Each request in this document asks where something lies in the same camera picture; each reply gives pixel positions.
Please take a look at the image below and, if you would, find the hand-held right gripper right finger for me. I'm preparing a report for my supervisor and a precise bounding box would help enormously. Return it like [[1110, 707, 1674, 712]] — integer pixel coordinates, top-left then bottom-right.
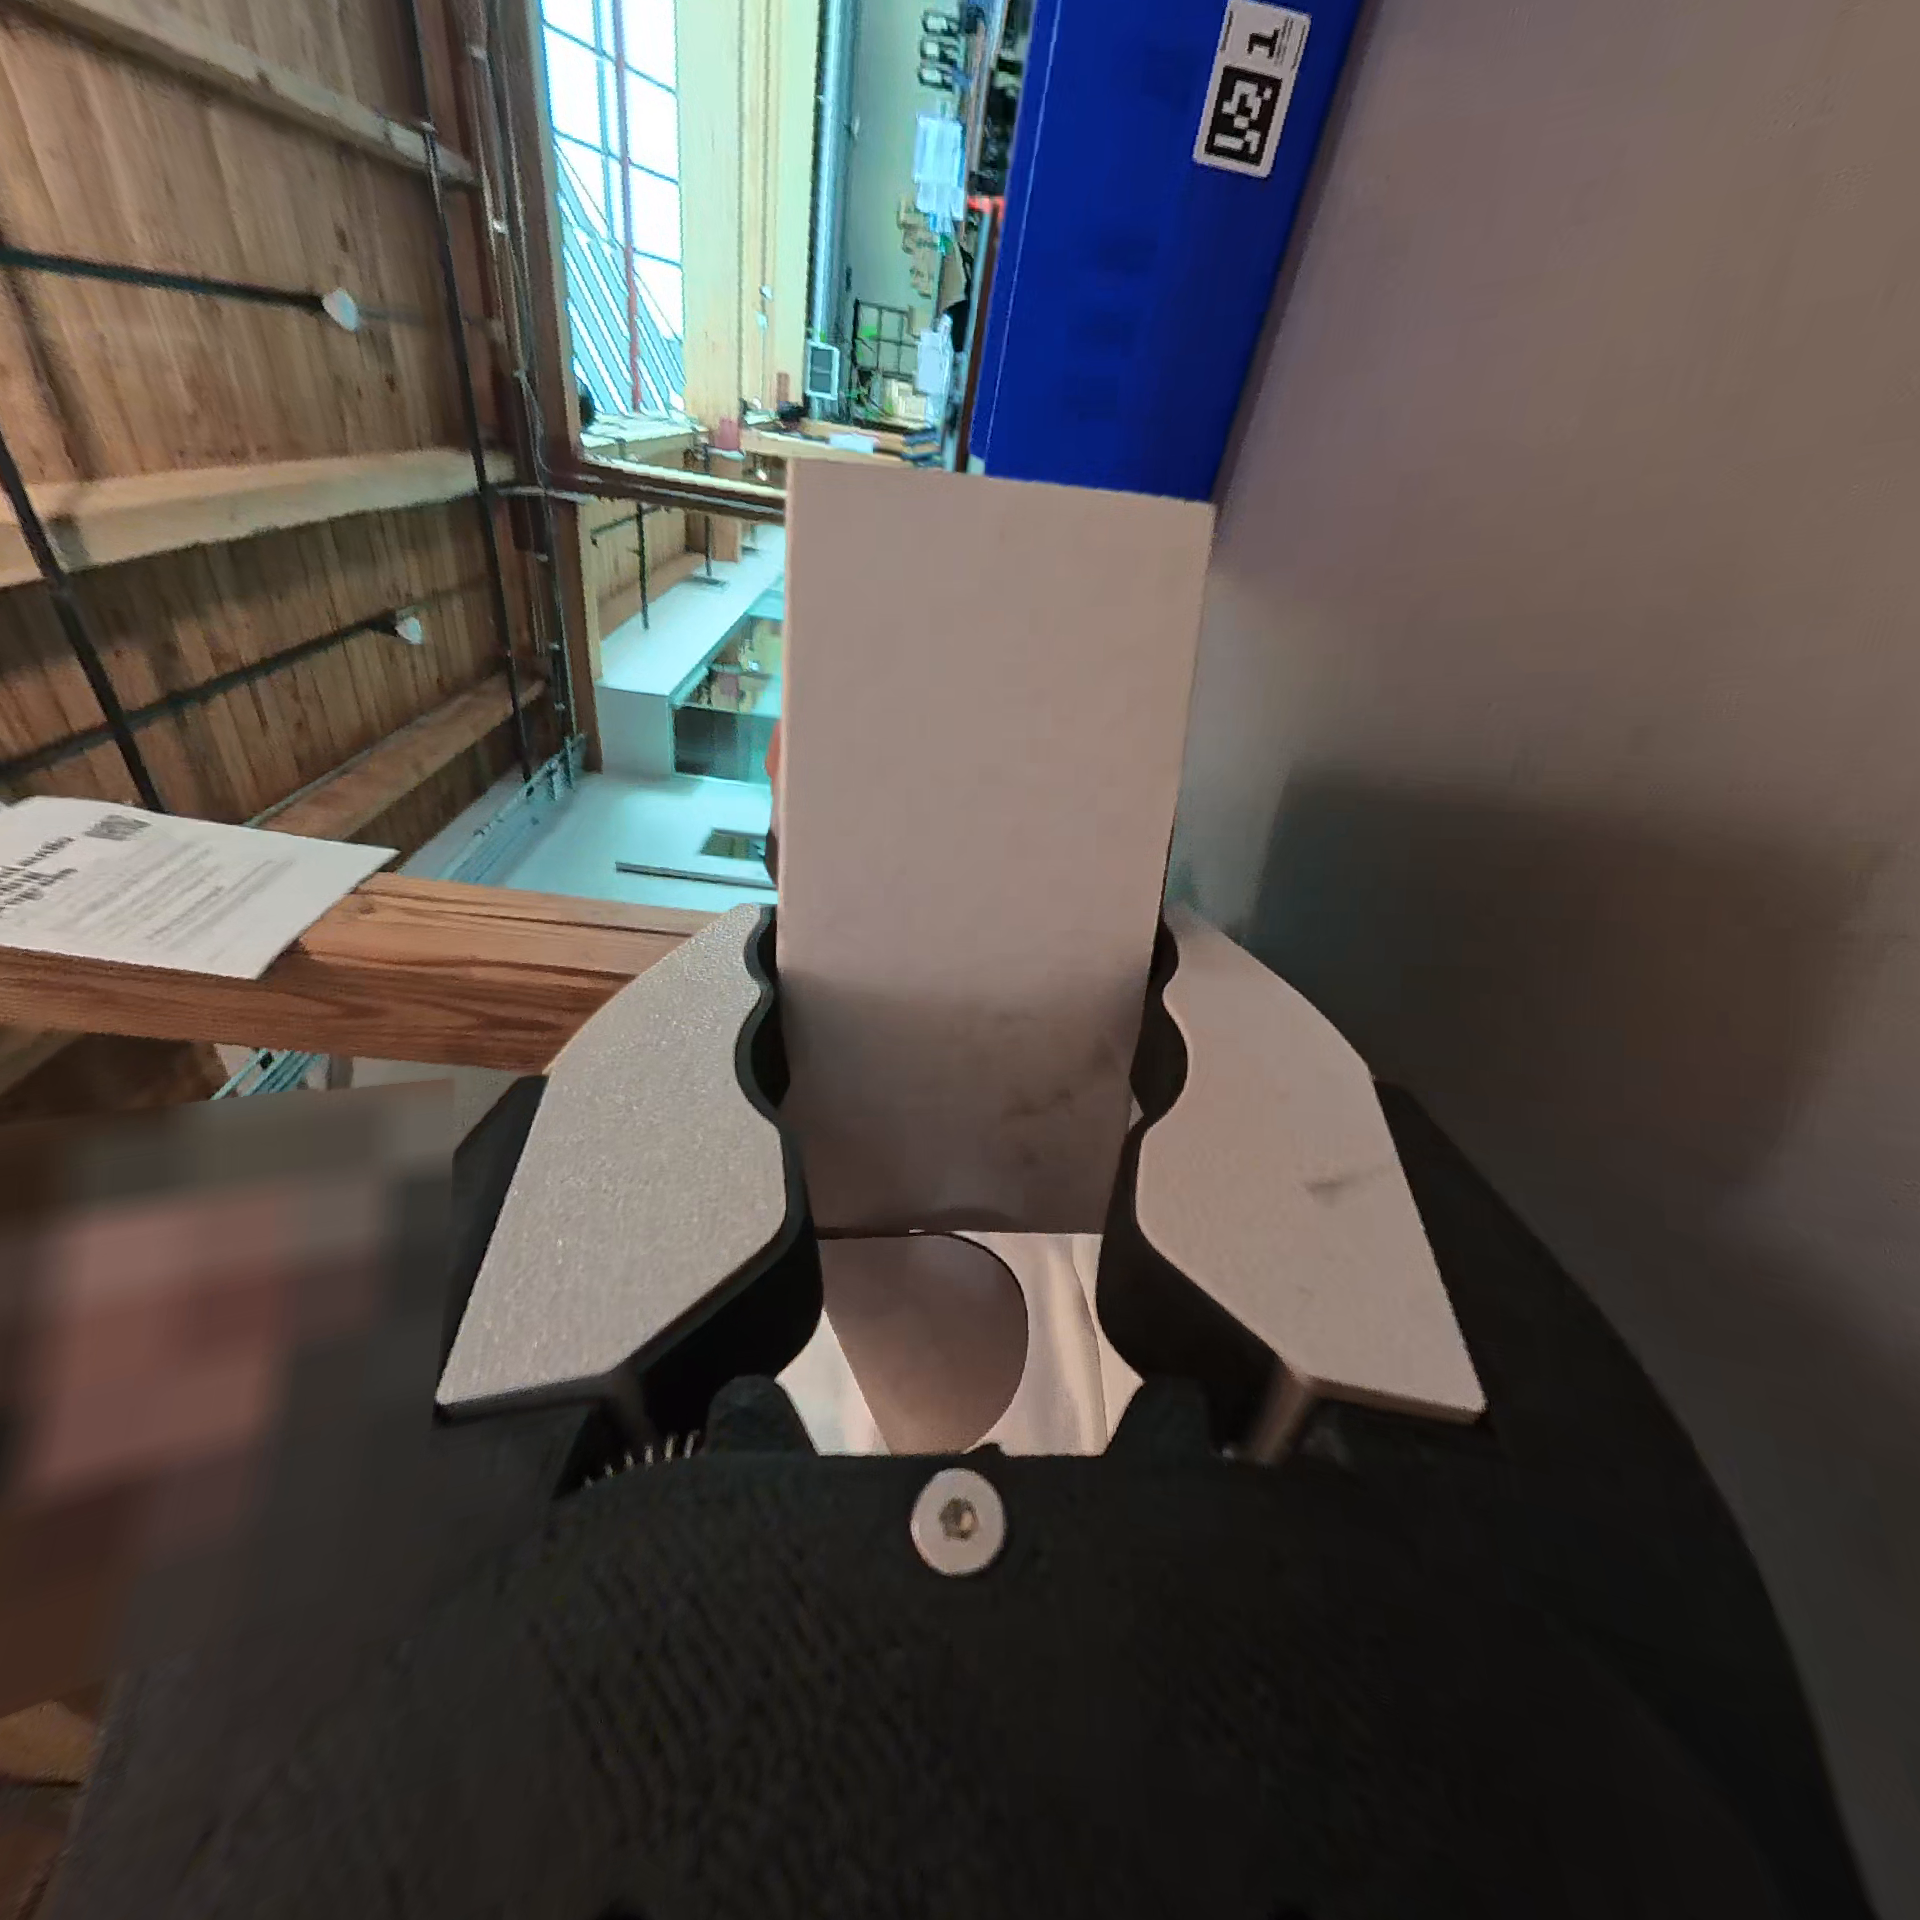
[[1094, 904, 1489, 1467]]

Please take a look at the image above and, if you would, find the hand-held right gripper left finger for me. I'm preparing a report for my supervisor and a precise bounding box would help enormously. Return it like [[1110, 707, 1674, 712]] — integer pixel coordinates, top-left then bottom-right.
[[432, 904, 825, 1465]]

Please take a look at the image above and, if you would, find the white cardboard box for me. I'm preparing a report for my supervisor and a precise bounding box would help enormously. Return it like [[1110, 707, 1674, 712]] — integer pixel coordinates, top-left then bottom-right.
[[767, 455, 1219, 1462]]

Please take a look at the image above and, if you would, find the blue plastic bin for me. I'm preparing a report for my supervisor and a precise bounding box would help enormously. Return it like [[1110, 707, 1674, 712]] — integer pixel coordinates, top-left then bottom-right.
[[965, 0, 1368, 507]]

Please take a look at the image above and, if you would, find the wooden beam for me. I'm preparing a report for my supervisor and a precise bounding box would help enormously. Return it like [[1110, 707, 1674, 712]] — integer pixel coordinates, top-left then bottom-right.
[[0, 874, 721, 1080]]

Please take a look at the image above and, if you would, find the printed paper sheet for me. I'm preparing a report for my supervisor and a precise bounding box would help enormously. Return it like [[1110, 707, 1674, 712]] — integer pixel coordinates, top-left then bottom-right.
[[0, 798, 400, 985]]

